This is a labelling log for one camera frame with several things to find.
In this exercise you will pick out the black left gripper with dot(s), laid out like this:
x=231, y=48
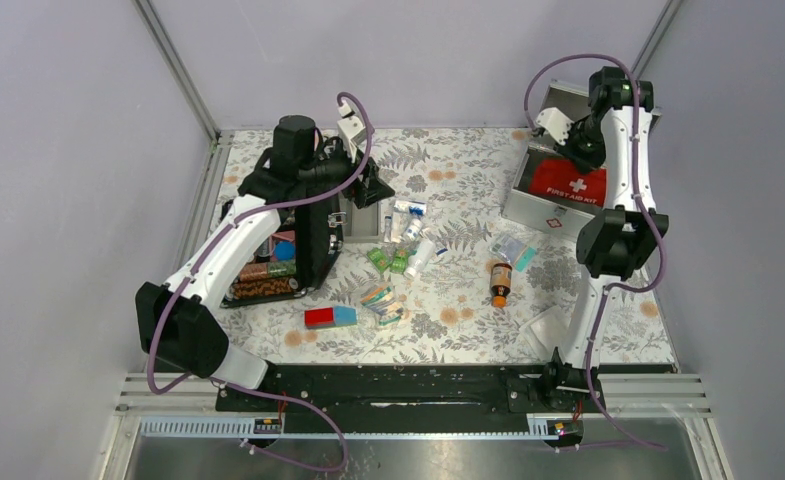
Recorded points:
x=370, y=188

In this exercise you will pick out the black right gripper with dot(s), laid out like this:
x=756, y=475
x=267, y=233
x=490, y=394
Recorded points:
x=583, y=163

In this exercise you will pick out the red first aid pouch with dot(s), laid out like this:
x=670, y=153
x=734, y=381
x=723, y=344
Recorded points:
x=558, y=178

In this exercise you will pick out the white plastic bottle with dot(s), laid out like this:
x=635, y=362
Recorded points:
x=417, y=262

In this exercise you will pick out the brown medicine bottle orange cap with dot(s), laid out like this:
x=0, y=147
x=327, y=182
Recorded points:
x=500, y=284

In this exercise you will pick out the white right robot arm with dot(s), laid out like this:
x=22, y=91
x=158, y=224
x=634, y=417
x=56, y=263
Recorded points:
x=620, y=238

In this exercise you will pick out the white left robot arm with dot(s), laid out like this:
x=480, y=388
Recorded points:
x=175, y=318

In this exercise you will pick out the grey plastic tray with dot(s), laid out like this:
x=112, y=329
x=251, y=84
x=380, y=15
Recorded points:
x=363, y=225

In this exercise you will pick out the white flat wrapped bandage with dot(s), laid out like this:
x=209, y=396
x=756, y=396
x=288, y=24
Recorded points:
x=398, y=224

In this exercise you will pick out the white bandage roll blue label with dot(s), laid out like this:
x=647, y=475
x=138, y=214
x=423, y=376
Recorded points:
x=410, y=208

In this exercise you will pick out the grey metal box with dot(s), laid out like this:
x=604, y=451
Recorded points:
x=563, y=217

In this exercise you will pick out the green wind oil box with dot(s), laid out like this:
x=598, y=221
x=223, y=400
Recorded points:
x=399, y=262

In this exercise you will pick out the black open case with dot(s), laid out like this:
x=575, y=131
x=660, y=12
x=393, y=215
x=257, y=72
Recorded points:
x=297, y=258

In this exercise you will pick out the striped bandage packet stack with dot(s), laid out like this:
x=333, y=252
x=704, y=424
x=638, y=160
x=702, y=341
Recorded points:
x=383, y=301

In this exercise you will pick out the clear bag teal item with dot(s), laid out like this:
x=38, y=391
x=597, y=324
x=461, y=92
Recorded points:
x=513, y=251

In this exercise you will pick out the red blue box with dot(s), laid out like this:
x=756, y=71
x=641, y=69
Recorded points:
x=330, y=317

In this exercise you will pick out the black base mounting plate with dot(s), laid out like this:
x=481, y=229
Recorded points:
x=416, y=399

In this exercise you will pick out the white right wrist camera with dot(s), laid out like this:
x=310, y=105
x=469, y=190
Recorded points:
x=555, y=124

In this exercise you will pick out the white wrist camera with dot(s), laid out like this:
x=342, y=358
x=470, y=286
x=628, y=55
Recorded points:
x=555, y=124
x=351, y=129

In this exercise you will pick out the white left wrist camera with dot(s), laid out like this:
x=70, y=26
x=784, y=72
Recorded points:
x=351, y=129

